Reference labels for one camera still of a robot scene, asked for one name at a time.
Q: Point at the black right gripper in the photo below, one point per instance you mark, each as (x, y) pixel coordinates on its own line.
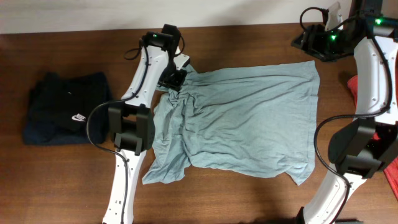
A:
(313, 34)

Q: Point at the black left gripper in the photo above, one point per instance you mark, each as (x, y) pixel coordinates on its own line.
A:
(176, 82)

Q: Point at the light blue t-shirt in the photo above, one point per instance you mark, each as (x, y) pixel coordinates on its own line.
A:
(257, 121)

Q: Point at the dark navy garment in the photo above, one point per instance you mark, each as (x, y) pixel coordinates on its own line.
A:
(59, 108)

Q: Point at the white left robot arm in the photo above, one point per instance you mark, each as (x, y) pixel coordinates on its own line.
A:
(162, 64)

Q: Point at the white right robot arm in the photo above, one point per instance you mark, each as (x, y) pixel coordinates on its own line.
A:
(368, 144)

